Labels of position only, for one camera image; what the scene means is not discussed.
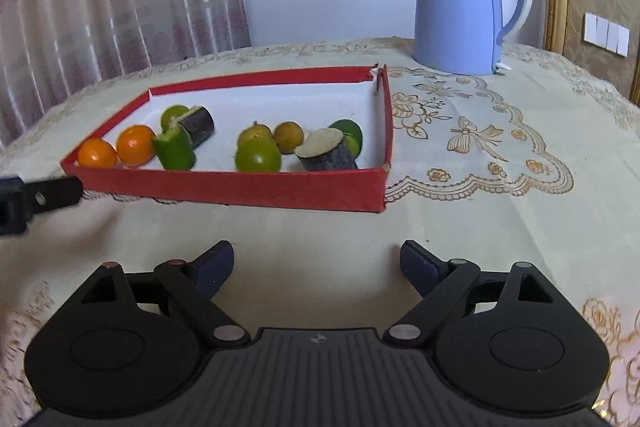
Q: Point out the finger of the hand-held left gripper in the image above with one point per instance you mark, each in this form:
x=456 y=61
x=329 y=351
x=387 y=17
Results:
x=55 y=193

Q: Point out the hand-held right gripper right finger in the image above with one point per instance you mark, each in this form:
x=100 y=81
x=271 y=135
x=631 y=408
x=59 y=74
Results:
x=420 y=267

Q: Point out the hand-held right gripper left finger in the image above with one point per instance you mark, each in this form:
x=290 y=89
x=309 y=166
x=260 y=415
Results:
x=215 y=264

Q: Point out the orange mandarin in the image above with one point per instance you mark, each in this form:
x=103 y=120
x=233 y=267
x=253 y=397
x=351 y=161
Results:
x=135 y=146
x=97 y=153

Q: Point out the red cardboard box tray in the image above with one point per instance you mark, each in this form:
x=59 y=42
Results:
x=250 y=192

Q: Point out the green plum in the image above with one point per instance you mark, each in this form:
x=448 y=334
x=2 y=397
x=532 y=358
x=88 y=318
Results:
x=257 y=157
x=172 y=116

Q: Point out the cut cucumber piece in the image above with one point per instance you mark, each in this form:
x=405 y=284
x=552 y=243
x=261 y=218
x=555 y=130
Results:
x=175 y=152

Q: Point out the small yellow pear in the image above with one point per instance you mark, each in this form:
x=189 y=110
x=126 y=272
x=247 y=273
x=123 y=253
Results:
x=255 y=133

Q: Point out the dark eggplant piece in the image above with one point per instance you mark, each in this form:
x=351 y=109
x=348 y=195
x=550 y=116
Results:
x=199 y=126
x=327 y=154

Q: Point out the small yellow-orange citrus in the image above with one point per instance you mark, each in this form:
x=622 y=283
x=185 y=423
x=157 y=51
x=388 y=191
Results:
x=289 y=137

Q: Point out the cucumber end piece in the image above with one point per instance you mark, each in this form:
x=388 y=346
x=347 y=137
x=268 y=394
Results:
x=350 y=132

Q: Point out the pink patterned curtain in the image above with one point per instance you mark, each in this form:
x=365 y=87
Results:
x=100 y=7

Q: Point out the blue electric kettle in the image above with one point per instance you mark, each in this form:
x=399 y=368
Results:
x=450 y=7

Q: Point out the white wall light switch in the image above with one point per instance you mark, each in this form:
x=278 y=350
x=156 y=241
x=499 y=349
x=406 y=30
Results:
x=605 y=32

